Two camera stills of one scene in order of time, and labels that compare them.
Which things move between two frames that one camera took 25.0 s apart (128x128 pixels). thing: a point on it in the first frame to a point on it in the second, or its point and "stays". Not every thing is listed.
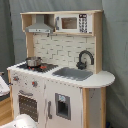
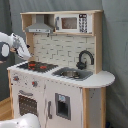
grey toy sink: x=73 y=73 stays
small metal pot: x=34 y=61 to x=70 y=73
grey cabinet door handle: x=49 y=109 stays
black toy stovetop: x=42 y=67 stays
